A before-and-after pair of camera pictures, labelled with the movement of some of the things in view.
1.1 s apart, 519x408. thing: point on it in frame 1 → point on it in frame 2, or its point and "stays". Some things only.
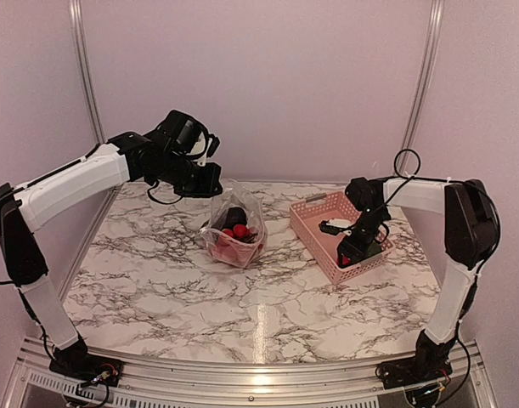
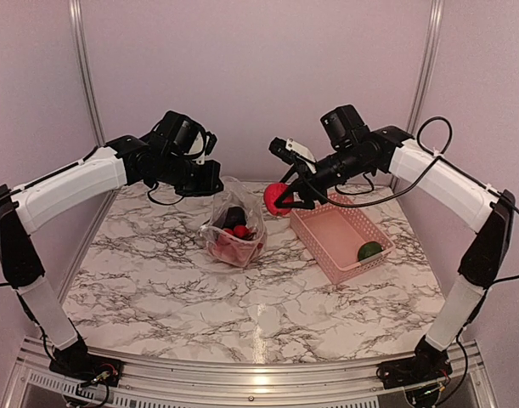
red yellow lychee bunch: (238, 242) stays
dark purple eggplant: (234, 216) stays
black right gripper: (354, 250) → (309, 201)
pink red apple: (346, 261) → (272, 192)
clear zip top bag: (235, 233) stays
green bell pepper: (374, 249) stays
